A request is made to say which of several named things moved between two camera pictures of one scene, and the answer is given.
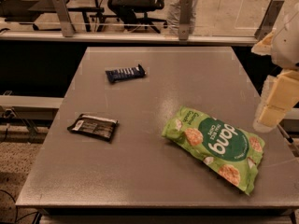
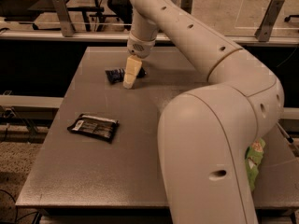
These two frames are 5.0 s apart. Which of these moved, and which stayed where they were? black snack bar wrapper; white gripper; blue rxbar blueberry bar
Moved: white gripper
Stayed: black snack bar wrapper; blue rxbar blueberry bar
